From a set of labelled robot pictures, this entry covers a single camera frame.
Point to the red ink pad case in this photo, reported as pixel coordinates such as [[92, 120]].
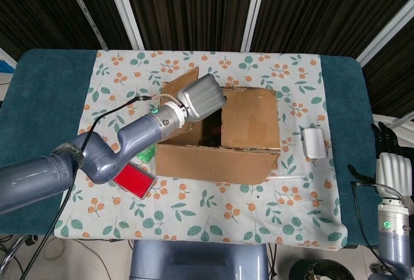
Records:
[[136, 181]]

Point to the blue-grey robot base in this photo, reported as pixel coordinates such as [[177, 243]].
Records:
[[197, 260]]

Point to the white rectangular case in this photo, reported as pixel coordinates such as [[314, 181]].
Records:
[[313, 142]]

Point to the white metal rack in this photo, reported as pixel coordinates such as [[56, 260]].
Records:
[[404, 124]]

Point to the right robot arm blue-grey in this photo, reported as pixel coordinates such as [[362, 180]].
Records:
[[393, 238]]

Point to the wide white frame rail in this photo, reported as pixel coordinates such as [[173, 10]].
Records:
[[124, 5], [255, 5], [388, 32]]

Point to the floral leaf print tablecloth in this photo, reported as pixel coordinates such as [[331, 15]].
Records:
[[194, 215]]

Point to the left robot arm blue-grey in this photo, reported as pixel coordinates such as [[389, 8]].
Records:
[[136, 134]]

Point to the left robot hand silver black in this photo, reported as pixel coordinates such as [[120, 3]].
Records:
[[202, 99]]

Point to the green foil sachet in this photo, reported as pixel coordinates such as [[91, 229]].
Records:
[[146, 156]]

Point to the black caster wheel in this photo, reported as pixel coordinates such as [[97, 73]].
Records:
[[376, 270]]

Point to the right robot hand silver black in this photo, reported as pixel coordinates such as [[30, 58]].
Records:
[[393, 173]]

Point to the clear glass tube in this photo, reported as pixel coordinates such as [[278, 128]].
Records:
[[291, 176]]

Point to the thin white frame rail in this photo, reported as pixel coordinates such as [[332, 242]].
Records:
[[84, 11]]

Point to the black round bin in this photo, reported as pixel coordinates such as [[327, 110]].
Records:
[[320, 270]]

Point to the teal table cover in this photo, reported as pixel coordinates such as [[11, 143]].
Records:
[[42, 92]]

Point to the brown cardboard shipping box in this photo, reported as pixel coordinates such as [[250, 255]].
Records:
[[213, 165]]

